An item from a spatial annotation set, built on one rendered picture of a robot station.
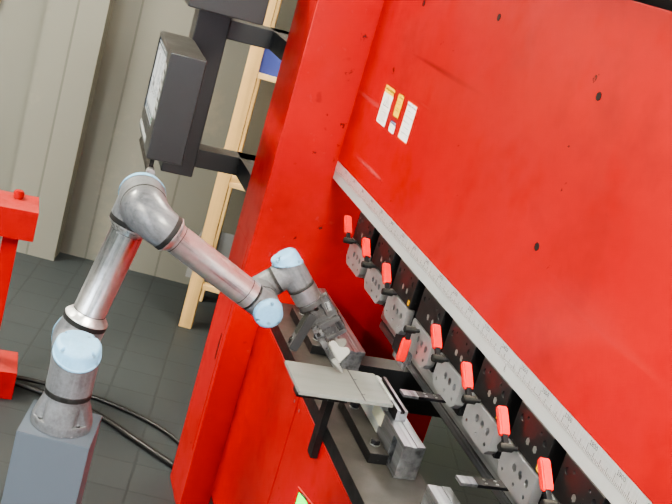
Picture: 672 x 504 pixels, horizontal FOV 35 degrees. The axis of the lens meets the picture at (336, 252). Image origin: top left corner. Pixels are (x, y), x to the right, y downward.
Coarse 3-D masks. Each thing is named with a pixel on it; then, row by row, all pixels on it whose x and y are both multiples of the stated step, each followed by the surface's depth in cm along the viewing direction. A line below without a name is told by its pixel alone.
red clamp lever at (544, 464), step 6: (540, 462) 196; (546, 462) 196; (540, 468) 196; (546, 468) 196; (540, 474) 196; (546, 474) 195; (540, 480) 195; (546, 480) 194; (552, 480) 195; (540, 486) 195; (546, 486) 194; (552, 486) 194; (546, 492) 194; (546, 498) 193
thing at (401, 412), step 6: (384, 378) 295; (384, 384) 293; (390, 384) 292; (390, 390) 289; (396, 396) 285; (396, 402) 284; (390, 408) 282; (396, 408) 278; (402, 408) 280; (396, 414) 277; (402, 414) 278; (396, 420) 278; (402, 420) 278
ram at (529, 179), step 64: (448, 0) 288; (512, 0) 251; (576, 0) 223; (384, 64) 326; (448, 64) 280; (512, 64) 245; (576, 64) 218; (640, 64) 196; (384, 128) 316; (448, 128) 273; (512, 128) 239; (576, 128) 214; (640, 128) 193; (384, 192) 307; (448, 192) 266; (512, 192) 234; (576, 192) 209; (640, 192) 189; (448, 256) 259; (512, 256) 229; (576, 256) 205; (640, 256) 186; (512, 320) 224; (576, 320) 201; (640, 320) 182; (512, 384) 219; (576, 384) 197; (640, 384) 179; (576, 448) 194; (640, 448) 176
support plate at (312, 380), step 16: (288, 368) 283; (304, 368) 286; (320, 368) 289; (304, 384) 276; (320, 384) 279; (336, 384) 282; (352, 384) 284; (368, 384) 288; (352, 400) 276; (368, 400) 278; (384, 400) 281
